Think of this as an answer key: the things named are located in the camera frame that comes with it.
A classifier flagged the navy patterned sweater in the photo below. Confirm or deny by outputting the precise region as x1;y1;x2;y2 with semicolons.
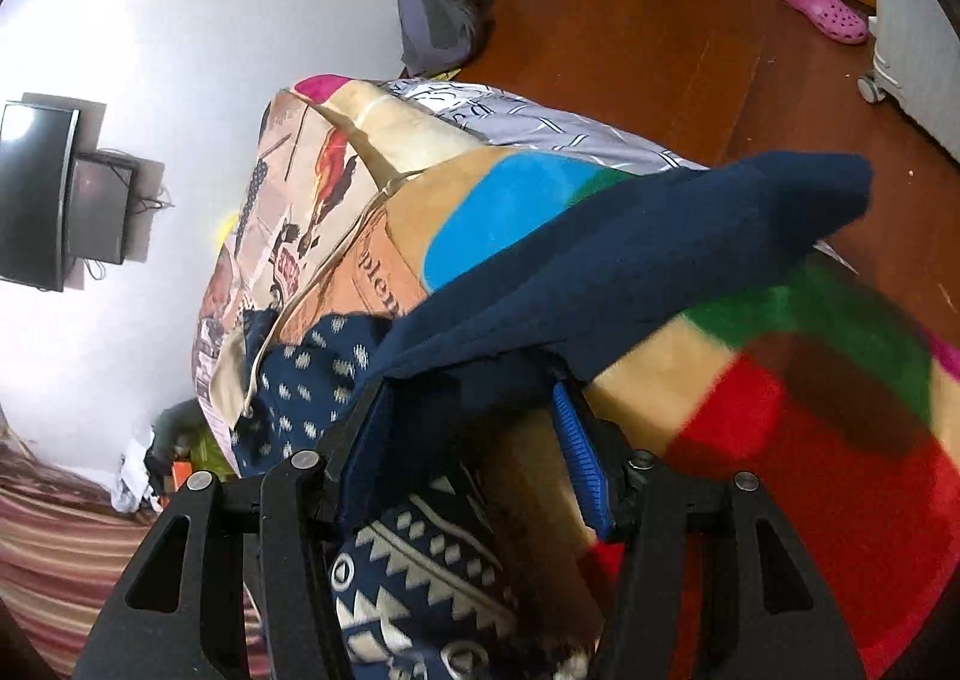
232;151;875;680

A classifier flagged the small black wall monitor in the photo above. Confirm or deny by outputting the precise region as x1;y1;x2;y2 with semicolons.
64;151;141;267

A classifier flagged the grey-white patterned bed sheet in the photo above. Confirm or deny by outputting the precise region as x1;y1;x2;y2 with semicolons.
375;79;710;176

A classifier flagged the green bag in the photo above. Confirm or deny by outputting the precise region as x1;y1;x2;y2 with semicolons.
189;423;227;480

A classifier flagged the large black wall monitor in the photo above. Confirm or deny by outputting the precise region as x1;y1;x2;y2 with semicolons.
0;101;80;293

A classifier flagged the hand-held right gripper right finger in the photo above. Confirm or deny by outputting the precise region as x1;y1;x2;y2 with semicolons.
553;378;869;680

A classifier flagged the pink clog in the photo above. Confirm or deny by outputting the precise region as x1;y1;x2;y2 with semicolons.
772;0;871;46

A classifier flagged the white wheeled cabinet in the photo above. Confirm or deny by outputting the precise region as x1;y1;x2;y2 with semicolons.
857;0;960;166

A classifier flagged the striped curtain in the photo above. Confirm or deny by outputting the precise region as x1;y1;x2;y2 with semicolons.
0;417;265;680

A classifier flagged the grey backpack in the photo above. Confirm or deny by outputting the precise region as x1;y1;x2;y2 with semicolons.
396;0;500;79

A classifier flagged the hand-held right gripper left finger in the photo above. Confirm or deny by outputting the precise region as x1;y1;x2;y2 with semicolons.
75;378;392;680

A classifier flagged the white and grey clutter pile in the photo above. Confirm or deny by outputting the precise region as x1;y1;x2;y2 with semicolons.
112;399;205;516

